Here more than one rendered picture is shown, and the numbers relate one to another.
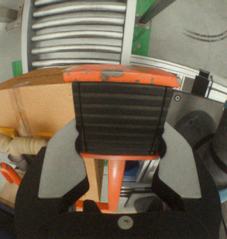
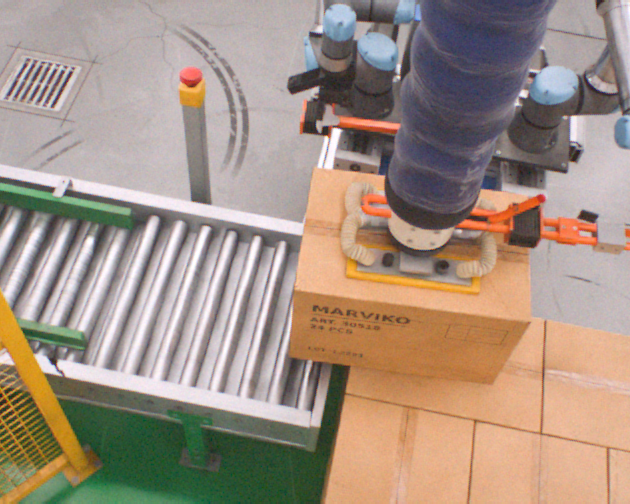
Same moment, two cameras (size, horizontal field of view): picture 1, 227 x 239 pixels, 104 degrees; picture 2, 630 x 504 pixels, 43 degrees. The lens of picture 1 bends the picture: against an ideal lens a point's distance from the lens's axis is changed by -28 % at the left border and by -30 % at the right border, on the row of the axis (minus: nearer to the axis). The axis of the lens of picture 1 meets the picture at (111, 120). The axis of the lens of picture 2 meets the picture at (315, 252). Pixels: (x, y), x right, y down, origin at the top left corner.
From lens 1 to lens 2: 2.09 m
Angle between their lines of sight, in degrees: 45
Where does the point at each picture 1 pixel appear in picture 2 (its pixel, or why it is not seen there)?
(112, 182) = (358, 122)
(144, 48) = not seen: hidden behind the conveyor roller
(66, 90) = (316, 180)
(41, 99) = (320, 200)
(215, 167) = (357, 72)
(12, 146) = (349, 203)
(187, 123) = (353, 107)
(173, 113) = not seen: hidden behind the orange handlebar
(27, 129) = not seen: hidden behind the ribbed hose
